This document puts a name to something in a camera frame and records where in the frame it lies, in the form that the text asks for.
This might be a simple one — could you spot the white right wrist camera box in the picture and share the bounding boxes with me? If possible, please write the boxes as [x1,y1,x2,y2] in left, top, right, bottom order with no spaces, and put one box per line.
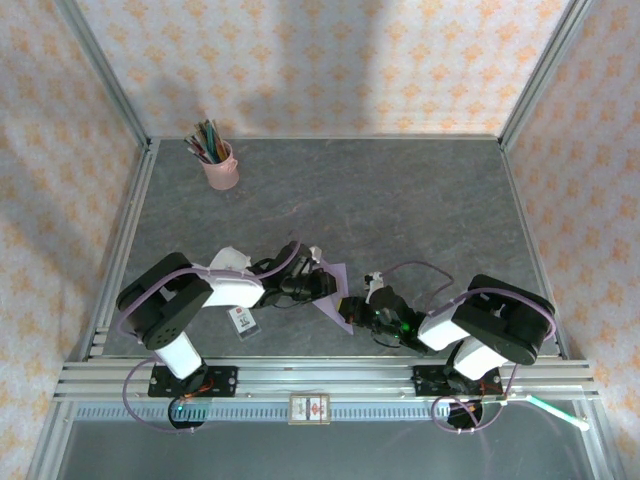
[363,271,385,304]

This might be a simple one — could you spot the pink pen cup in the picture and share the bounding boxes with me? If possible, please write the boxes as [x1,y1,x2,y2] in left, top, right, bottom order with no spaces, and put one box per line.
[201,139,240,191]

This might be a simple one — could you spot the badge card in clear holder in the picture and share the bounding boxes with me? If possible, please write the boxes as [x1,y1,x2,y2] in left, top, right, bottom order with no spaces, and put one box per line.
[227,305,263,343]

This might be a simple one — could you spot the aluminium table edge rail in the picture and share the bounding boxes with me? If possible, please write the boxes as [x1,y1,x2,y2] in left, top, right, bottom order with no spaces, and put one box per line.
[82,139,162,361]
[149,133,502,143]
[499,139,569,361]

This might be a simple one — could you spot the teal pen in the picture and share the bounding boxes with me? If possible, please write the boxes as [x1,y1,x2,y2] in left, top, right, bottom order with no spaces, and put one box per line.
[208,118,224,164]

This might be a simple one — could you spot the wide aluminium base rail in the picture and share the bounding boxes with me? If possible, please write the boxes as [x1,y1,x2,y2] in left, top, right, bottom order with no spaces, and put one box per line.
[53,357,599,402]

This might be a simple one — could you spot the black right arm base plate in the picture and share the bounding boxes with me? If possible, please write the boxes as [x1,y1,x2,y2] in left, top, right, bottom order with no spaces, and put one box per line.
[410,363,504,399]

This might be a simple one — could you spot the grey slotted cable duct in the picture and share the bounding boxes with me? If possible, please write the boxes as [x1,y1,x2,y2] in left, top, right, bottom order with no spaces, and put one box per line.
[74,403,451,422]

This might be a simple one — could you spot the red pen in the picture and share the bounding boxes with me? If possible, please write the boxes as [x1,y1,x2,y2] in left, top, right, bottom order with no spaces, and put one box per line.
[185,134,210,162]

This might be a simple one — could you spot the aluminium frame post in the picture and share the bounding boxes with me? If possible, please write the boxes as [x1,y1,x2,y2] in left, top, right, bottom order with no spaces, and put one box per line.
[498,0,599,150]
[53,0,152,150]

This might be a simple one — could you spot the purple paper sheet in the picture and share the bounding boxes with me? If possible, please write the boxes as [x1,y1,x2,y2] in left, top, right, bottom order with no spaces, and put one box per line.
[312,262,354,336]

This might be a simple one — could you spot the green and white swab stick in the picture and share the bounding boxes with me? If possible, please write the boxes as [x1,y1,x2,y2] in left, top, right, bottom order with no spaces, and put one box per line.
[527,393,592,432]

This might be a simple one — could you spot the small box with red label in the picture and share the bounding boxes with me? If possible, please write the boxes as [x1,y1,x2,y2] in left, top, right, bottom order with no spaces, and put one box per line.
[289,393,333,427]

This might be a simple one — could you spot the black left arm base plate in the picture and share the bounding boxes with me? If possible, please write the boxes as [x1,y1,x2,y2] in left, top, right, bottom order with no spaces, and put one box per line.
[148,365,239,399]

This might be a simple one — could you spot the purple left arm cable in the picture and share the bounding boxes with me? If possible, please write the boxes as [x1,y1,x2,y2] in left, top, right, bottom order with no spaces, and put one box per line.
[117,230,304,434]

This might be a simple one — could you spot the red and black power wires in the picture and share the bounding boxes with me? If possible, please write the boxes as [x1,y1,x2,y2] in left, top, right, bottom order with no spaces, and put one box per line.
[180,380,216,402]
[467,382,502,404]

